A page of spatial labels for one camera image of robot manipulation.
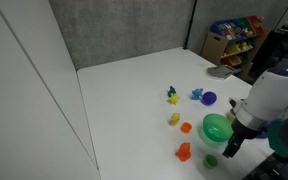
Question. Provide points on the small orange cup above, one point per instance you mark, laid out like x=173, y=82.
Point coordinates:
x=186, y=127

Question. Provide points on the yellow duck toy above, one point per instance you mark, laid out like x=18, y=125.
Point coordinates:
x=175, y=118

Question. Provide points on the orange toy figure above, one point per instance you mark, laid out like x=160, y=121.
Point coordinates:
x=183, y=152

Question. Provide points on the colourful toy bin shelf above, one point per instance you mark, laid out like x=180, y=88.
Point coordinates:
x=240, y=40

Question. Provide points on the rainbow stacked cups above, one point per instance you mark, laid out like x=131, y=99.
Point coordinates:
x=231, y=116

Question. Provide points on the black stand pole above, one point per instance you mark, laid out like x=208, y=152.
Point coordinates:
x=190, y=23

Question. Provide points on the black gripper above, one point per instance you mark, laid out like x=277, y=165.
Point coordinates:
x=245, y=130

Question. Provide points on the yellow star toy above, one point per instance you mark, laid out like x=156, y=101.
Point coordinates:
x=174, y=99

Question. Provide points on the large green translucent bowl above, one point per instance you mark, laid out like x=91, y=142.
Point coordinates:
x=215, y=128

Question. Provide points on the brown cardboard box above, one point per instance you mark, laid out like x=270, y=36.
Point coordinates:
x=214, y=46

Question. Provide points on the grey metal mounting plate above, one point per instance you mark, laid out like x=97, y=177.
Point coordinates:
x=222, y=71

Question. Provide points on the light blue toy figure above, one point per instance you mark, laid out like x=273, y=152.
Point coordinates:
x=196, y=93

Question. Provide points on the teal toy figure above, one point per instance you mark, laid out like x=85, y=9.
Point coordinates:
x=171, y=90

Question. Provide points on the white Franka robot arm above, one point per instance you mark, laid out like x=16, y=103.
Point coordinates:
x=277, y=96

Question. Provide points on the pale yellow tape patch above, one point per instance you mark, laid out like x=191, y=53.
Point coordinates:
x=202, y=65

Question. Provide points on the small green cup bowl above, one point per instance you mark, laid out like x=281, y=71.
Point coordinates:
x=211, y=161

